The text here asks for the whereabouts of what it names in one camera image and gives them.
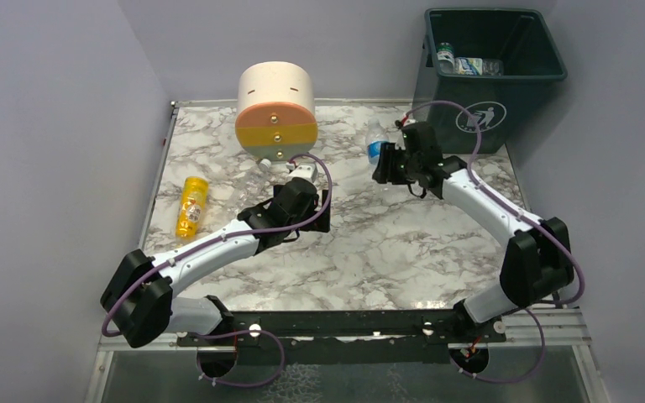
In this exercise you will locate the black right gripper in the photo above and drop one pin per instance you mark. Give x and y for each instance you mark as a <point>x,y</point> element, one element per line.
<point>387,164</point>

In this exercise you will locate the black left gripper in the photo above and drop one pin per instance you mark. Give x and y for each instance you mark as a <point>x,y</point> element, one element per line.
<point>290,181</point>

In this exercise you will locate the clear bottle blue label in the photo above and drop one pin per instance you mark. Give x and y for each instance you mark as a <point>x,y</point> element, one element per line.
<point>375,136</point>

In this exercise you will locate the clear bottle green cap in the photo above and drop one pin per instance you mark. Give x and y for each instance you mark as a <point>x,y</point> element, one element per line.
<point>445,57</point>

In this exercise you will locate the yellow drink bottle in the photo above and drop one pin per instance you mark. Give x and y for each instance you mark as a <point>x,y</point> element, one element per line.
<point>192,205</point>

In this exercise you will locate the clear bottle green-white label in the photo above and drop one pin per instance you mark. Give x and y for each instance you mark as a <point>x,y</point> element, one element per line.
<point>478,67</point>

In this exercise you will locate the crushed clear bottle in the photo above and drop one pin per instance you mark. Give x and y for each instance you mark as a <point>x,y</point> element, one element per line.
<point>252,183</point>

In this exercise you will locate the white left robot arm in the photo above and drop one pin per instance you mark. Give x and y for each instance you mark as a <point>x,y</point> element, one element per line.
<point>140,300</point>

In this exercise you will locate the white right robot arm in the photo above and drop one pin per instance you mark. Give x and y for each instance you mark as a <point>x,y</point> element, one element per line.
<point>536,261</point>

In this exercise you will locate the dark green trash bin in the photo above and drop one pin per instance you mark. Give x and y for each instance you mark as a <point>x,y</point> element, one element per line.
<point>499,106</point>

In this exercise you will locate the round pastel drawer cabinet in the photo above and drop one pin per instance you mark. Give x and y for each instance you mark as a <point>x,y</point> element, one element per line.
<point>276,111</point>

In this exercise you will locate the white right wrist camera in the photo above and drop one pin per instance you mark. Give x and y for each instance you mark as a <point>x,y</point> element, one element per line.
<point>404,121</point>

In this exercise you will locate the black front mounting rail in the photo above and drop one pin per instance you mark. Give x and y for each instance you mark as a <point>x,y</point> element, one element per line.
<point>339,337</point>

